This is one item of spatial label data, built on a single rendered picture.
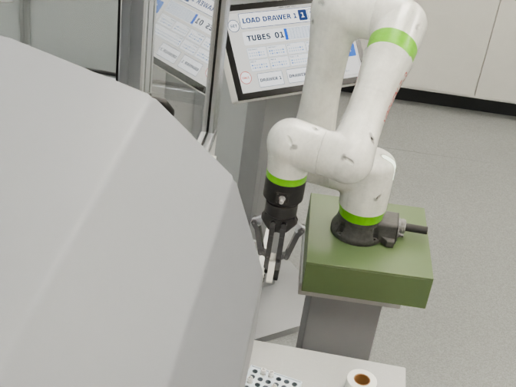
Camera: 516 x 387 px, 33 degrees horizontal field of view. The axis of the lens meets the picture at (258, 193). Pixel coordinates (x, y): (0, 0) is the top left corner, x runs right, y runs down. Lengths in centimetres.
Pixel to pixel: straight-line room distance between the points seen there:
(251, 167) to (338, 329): 86
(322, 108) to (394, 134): 262
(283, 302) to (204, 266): 252
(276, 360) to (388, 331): 140
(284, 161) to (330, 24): 42
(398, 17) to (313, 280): 71
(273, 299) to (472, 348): 78
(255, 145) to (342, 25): 104
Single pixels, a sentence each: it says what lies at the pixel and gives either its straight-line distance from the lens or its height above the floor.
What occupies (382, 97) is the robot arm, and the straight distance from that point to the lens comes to 199.
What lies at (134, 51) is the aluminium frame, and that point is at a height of 163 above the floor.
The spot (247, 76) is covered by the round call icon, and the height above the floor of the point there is 102.
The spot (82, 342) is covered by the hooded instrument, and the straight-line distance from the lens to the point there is 76.
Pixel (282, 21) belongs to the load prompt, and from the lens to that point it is 295.
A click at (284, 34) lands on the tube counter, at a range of 294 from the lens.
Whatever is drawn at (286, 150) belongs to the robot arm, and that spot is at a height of 129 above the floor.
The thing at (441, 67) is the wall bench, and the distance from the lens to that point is 513.
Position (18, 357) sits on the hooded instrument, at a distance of 71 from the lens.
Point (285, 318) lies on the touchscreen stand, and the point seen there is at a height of 3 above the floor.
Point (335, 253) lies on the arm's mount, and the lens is 235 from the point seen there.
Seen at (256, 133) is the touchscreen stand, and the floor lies 74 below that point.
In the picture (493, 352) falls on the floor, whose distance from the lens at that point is 355.
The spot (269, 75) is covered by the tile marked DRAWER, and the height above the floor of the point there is 101.
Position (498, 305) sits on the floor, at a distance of 380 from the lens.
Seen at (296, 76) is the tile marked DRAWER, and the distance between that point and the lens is 292.
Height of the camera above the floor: 221
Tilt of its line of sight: 32 degrees down
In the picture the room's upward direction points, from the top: 8 degrees clockwise
